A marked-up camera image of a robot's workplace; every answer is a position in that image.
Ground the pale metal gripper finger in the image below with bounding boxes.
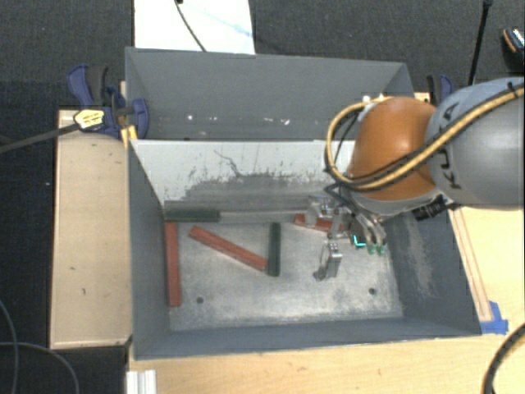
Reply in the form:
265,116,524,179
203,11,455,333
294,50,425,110
313,241,344,282
307,196,334,228

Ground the red-brown flat block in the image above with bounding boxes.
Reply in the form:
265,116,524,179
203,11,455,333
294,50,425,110
294,213,334,233
164,222,183,308
188,225,269,273

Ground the dark green flat block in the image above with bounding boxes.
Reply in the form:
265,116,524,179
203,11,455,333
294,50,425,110
163,206,221,223
267,222,283,278

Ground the grey metal bin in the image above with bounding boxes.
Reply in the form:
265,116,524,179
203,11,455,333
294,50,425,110
124,46,483,361

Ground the pale wood board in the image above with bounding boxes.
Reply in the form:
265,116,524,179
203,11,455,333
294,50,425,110
49,110,133,350

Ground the black cylinder on white bracket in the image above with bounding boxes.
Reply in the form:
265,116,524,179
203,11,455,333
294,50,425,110
413,197,449,222

